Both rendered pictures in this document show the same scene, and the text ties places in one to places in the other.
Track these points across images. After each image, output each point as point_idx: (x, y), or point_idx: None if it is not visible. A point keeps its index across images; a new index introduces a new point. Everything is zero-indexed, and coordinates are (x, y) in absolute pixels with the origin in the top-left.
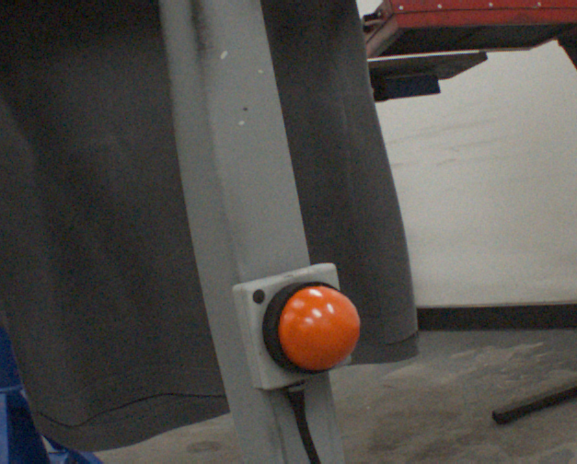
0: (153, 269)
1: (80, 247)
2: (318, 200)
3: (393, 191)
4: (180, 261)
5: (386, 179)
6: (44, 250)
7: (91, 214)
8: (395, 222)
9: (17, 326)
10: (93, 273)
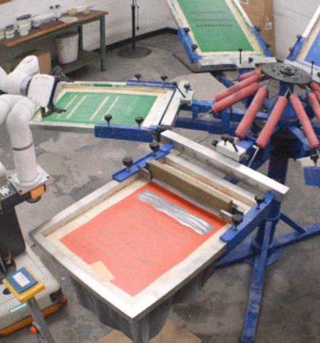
0: (94, 303)
1: (85, 290)
2: (126, 321)
3: (137, 333)
4: (99, 306)
5: (137, 331)
6: (79, 286)
7: (86, 289)
8: (137, 336)
9: (74, 288)
10: (87, 295)
